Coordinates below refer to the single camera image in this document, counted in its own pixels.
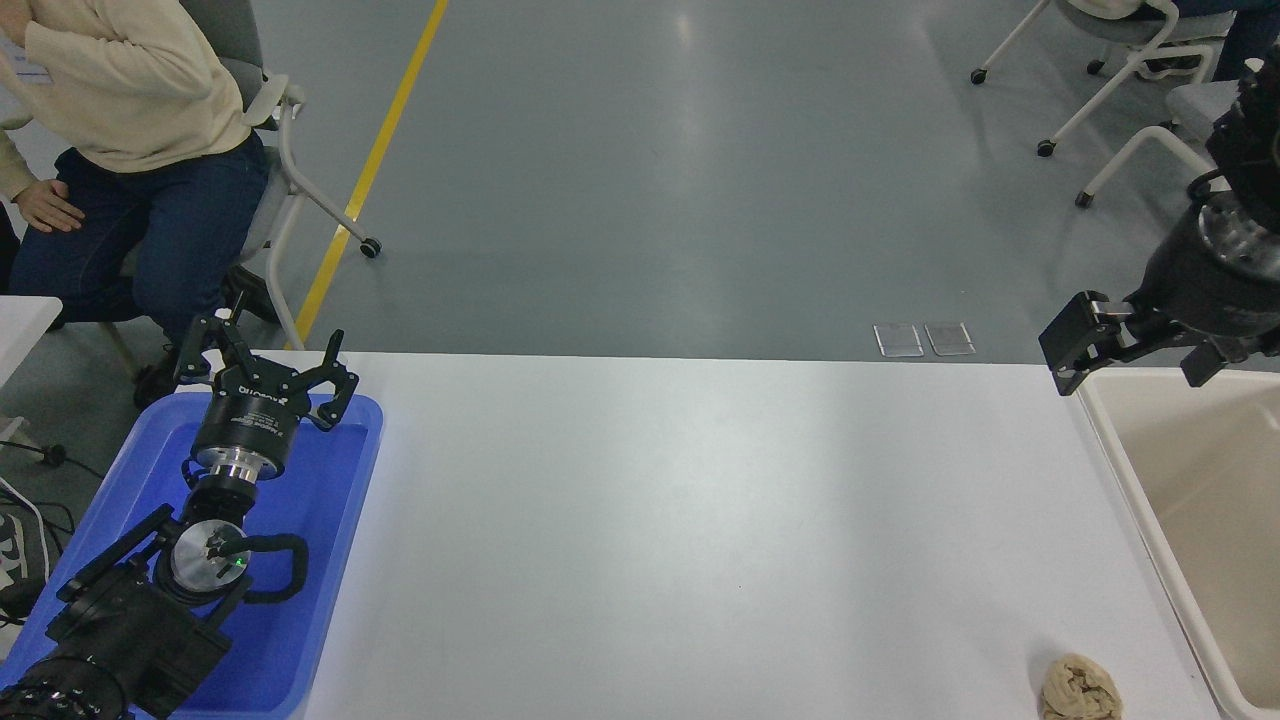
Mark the small white side table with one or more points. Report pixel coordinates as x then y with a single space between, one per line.
25 325

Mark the grey chair with armrest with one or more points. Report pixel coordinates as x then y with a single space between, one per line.
280 150

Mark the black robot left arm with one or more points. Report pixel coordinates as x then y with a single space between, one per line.
120 630

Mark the black patterned floor object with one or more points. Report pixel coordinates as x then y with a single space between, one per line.
18 565

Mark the blue plastic tray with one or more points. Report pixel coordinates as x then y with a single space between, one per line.
320 520

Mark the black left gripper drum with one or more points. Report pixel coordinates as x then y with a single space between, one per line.
245 420

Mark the person's right forearm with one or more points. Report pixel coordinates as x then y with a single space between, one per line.
12 170

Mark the clear floor plate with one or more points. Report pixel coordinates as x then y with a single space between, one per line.
898 340
950 339

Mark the grey chair white frame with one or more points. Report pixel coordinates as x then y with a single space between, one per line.
1150 145
1130 30

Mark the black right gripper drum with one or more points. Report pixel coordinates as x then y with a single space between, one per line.
1215 290

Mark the person's left forearm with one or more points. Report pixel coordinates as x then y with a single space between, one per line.
62 45

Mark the person's right hand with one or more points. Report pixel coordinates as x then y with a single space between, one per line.
48 207

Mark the large pale plastic bin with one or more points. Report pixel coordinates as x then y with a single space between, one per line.
1200 500

